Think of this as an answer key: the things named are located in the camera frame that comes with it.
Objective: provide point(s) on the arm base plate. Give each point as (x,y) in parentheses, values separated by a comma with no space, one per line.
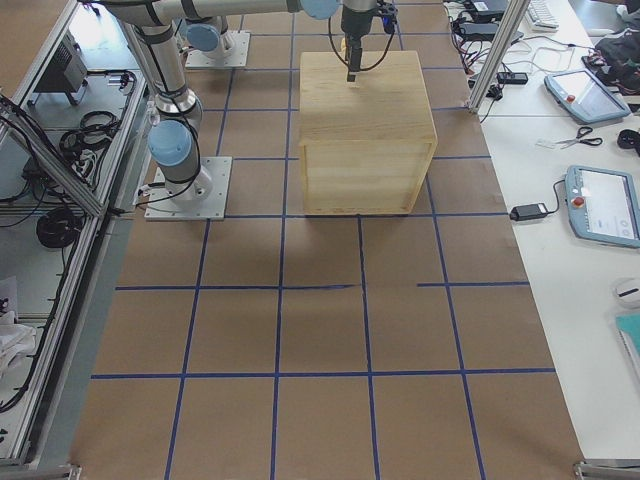
(205,198)
(237,58)

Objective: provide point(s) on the black handled scissors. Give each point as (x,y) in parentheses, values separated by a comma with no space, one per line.
(582,136)

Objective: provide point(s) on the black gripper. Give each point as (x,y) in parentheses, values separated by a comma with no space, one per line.
(353,23)

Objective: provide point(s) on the teach pendant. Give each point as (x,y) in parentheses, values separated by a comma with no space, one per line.
(602,205)
(584,97)

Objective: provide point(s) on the aluminium side frame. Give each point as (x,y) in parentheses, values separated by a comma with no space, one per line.
(71,99)

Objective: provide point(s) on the lower teach pendant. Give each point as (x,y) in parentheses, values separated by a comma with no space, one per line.
(602,205)

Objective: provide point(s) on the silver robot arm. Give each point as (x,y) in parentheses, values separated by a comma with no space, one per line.
(153,45)
(209,36)

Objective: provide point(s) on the upper teach pendant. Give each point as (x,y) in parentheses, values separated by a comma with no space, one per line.
(584,97)

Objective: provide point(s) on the wooden drawer cabinet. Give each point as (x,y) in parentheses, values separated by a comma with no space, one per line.
(365,146)

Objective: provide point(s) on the black power adapter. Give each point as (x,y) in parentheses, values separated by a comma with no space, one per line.
(528,212)

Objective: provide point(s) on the aluminium frame post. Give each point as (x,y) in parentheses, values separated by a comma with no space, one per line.
(512,18)

